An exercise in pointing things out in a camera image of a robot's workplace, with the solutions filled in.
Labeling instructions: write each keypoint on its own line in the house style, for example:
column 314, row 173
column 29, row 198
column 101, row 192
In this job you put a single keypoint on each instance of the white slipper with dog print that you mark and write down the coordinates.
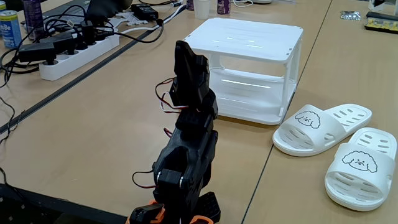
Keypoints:
column 311, row 137
column 360, row 183

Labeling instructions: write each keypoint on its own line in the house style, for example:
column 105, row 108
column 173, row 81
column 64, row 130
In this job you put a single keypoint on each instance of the white plastic shoe rack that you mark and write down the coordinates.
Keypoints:
column 248, row 37

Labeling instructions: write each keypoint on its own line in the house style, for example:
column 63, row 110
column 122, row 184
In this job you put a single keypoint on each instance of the white paper cup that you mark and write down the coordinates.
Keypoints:
column 202, row 9

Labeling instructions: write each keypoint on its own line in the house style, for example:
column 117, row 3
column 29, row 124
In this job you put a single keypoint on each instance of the black power adapter brick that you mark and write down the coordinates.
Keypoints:
column 143, row 12

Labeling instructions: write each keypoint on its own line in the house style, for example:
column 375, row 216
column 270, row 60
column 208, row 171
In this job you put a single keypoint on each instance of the black power plug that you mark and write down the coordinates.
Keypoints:
column 88, row 31

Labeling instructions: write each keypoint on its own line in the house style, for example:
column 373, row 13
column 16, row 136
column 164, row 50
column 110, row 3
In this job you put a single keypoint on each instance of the white power strip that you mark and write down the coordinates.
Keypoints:
column 77, row 59

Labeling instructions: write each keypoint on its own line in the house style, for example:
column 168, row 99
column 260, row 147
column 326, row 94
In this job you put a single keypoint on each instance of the black plug-in power adapter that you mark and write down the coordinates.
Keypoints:
column 36, row 51
column 60, row 42

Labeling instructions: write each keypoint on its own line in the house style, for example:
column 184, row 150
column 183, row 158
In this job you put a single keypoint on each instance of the silver foil packet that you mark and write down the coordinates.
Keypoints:
column 350, row 15

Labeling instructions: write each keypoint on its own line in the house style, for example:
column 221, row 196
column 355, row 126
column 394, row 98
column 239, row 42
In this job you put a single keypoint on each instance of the tall purple drink can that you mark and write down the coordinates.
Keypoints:
column 32, row 18

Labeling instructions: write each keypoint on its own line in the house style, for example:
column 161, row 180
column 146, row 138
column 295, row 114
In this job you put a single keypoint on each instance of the blue drink can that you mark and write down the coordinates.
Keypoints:
column 11, row 31

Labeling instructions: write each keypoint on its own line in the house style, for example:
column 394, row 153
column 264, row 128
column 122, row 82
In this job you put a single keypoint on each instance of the yellow circuit board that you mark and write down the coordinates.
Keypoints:
column 381, row 26

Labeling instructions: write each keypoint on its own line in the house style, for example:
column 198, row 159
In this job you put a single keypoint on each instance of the black flat device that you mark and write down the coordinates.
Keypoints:
column 382, row 15

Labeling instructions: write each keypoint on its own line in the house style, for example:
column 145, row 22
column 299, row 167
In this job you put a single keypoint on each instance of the clear plastic box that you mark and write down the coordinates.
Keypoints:
column 385, row 6

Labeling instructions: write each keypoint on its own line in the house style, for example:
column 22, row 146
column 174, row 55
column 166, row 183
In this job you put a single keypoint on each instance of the white printed bracket part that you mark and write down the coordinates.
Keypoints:
column 113, row 23
column 132, row 19

